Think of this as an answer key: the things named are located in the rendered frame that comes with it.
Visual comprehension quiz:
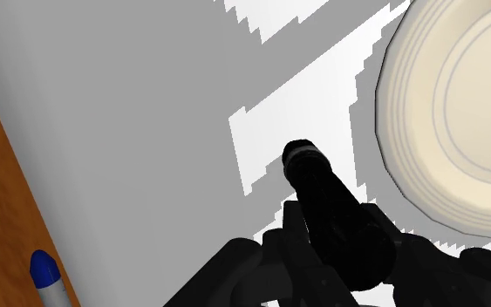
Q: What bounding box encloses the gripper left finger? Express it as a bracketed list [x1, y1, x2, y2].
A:
[162, 200, 358, 307]

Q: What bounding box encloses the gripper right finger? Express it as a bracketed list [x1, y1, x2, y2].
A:
[359, 202, 491, 307]

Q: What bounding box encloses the black cylindrical marker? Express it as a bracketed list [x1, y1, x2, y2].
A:
[281, 139, 398, 292]

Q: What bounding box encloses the cream round plate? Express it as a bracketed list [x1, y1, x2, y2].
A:
[374, 0, 491, 240]

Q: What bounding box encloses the white marker with blue cap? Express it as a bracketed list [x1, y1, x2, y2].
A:
[29, 249, 74, 307]

